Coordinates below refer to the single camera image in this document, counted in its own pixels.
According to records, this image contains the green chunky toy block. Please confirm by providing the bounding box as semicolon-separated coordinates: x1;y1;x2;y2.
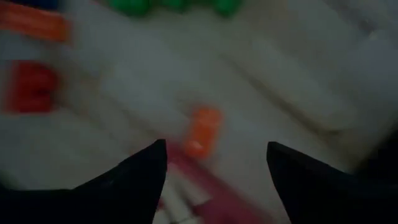
155;0;190;9
108;0;152;16
214;0;243;17

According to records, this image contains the red chunky toy block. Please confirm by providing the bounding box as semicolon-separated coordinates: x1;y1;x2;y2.
4;60;60;114

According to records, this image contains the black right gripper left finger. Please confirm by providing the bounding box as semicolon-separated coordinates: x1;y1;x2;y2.
0;138;168;224

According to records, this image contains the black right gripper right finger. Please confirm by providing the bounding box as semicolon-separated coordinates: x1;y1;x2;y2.
266;141;398;224

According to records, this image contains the pink plastic bin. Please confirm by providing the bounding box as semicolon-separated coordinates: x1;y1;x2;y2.
155;141;274;224

